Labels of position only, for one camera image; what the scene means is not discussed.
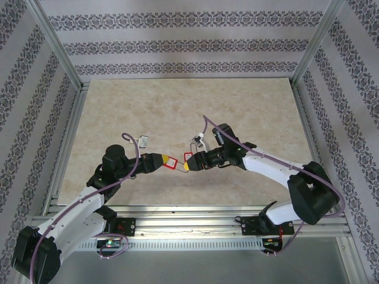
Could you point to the aluminium side rail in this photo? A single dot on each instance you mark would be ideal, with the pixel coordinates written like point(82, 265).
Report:
point(307, 124)
point(71, 124)

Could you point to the red padlock with white label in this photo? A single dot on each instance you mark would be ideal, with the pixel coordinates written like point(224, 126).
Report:
point(188, 156)
point(171, 163)

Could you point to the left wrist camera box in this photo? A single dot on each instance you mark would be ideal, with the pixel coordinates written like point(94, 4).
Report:
point(143, 141)

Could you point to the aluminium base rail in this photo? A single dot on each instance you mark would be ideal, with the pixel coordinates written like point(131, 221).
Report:
point(189, 220)

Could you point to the grey metal panel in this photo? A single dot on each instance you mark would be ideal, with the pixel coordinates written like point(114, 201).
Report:
point(189, 269)

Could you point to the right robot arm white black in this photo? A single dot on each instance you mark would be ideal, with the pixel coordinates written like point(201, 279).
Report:
point(266, 165)

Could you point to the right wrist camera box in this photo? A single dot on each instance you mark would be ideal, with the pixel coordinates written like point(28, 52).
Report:
point(197, 139)

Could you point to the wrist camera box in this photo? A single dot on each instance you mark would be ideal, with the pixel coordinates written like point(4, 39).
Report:
point(143, 141)
point(197, 139)

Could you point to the small controller circuit board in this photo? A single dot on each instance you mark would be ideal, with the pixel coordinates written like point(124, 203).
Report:
point(109, 243)
point(271, 242)

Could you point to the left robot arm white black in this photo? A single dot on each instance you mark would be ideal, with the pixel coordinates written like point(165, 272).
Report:
point(80, 213)

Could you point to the aluminium frame post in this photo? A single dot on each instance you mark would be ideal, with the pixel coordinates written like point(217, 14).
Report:
point(316, 41)
point(60, 50)

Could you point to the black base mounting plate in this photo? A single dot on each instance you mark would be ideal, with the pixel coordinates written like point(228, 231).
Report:
point(128, 227)
point(248, 226)

